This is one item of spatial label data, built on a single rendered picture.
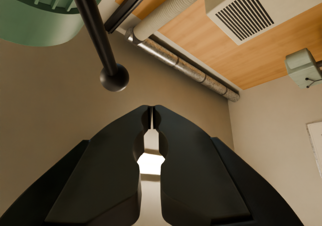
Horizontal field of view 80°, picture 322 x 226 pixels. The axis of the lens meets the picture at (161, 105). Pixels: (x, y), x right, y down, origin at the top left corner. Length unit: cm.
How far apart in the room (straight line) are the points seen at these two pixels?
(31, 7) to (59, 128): 135
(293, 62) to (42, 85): 212
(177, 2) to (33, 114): 135
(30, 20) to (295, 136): 299
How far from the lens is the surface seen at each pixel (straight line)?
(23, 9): 27
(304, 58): 219
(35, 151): 152
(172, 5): 177
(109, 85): 23
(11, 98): 157
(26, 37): 31
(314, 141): 300
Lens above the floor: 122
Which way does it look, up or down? 43 degrees up
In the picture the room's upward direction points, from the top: 113 degrees counter-clockwise
